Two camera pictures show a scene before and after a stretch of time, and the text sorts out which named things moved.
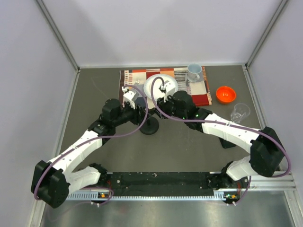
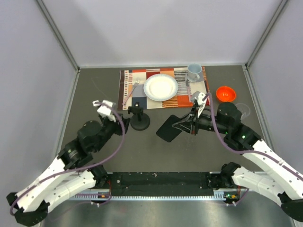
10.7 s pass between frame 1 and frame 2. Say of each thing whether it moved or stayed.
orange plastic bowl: stayed
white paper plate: stayed
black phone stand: moved
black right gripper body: moved
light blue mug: stayed
